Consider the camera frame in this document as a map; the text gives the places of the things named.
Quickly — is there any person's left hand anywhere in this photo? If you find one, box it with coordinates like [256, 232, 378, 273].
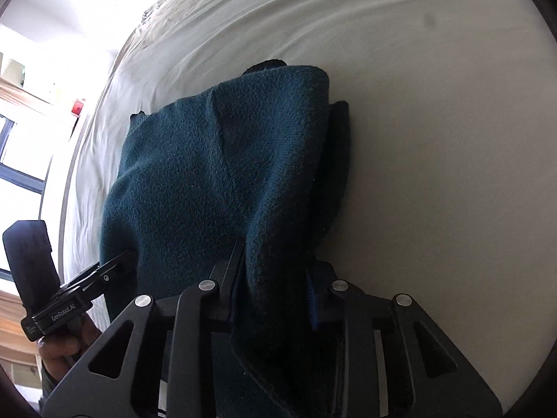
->
[37, 312, 104, 379]

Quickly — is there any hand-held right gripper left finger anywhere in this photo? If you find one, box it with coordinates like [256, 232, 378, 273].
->
[41, 237, 244, 418]

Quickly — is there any bed with beige sheet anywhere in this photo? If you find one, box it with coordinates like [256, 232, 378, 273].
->
[58, 0, 555, 410]

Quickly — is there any black window frame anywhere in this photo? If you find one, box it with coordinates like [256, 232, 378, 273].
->
[0, 113, 49, 279]

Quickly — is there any beige curtain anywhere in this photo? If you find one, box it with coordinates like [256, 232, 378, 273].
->
[0, 78, 57, 116]

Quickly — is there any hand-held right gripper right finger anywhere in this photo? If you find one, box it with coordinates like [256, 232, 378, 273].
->
[305, 261, 505, 418]

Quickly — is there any teal knit sweater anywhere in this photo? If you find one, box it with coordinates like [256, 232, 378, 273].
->
[99, 59, 353, 418]

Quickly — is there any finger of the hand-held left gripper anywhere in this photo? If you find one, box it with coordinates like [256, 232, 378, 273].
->
[58, 249, 138, 300]

